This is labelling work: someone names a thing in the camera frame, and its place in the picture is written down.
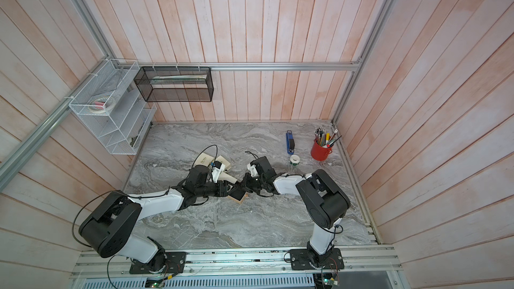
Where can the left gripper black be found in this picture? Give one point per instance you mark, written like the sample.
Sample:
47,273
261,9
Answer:
222,189

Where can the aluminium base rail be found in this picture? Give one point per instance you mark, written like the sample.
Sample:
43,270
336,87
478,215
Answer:
204,262

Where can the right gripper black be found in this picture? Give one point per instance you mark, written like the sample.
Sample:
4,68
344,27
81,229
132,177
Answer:
247,186

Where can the small tape roll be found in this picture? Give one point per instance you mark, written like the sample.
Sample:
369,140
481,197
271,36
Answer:
294,160

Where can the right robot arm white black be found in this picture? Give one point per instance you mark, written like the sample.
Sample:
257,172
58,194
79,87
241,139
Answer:
325,201

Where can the black mesh basket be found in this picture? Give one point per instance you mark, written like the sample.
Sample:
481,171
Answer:
175,84

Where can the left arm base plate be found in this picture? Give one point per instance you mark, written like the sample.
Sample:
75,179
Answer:
169,263

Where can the cream drawer jewelry box front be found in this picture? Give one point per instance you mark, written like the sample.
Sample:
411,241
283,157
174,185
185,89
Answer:
204,159

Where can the pens bundle in cup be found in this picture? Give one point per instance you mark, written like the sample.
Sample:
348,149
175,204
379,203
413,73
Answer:
326,139

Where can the tape roll in rack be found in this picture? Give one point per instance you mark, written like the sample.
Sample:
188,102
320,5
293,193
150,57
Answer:
101,105

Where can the aluminium frame horizontal bar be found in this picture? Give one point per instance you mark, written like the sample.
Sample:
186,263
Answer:
254,66

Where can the blue stapler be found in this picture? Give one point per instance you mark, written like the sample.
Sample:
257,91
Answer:
290,145

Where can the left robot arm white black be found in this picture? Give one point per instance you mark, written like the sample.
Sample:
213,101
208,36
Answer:
109,228

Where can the red pen cup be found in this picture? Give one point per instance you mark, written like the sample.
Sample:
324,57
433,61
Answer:
320,153

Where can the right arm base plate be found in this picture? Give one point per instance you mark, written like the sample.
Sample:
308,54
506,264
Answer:
307,259

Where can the white wire shelf rack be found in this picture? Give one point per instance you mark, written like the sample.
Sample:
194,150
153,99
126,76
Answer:
123,129

